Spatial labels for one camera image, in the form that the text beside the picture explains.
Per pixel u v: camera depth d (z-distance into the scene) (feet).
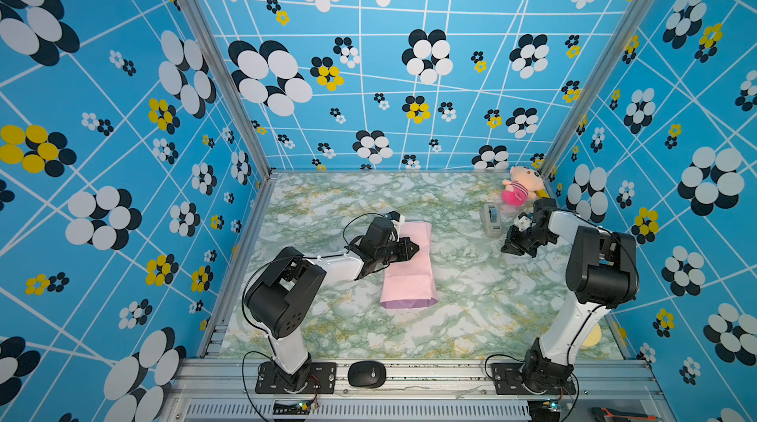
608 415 2.23
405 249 2.60
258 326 1.59
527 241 2.70
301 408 2.31
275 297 1.57
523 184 3.54
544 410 2.29
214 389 2.48
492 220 3.34
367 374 2.38
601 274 1.68
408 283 2.72
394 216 2.77
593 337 2.55
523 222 3.07
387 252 2.57
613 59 2.77
